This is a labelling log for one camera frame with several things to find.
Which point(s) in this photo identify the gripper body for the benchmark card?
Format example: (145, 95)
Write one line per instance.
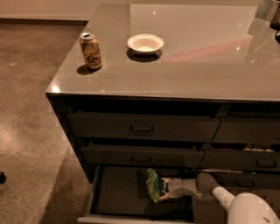
(176, 188)

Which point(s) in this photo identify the green rice chip bag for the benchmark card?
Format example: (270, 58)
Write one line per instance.
(153, 184)

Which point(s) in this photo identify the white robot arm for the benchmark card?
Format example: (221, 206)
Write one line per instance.
(245, 208)

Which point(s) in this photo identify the open bottom left drawer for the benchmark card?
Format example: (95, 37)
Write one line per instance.
(119, 196)

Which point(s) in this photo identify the bottom right drawer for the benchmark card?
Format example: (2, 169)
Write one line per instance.
(247, 180)

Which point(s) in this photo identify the middle left drawer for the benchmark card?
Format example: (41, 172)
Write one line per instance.
(140, 155)

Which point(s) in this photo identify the dark grey drawer cabinet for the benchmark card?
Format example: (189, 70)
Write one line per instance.
(219, 59)

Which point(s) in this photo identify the top right drawer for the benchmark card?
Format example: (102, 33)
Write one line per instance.
(248, 130)

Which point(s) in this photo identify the top left drawer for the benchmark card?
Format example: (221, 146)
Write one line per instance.
(146, 127)

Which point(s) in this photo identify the white paper bowl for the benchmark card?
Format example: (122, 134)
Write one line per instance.
(145, 44)

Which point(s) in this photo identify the orange soda can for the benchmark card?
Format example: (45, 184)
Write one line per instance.
(90, 50)

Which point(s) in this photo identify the small black floor object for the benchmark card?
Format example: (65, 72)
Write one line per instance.
(2, 177)

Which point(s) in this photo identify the dark object on counter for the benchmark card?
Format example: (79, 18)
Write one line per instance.
(275, 25)

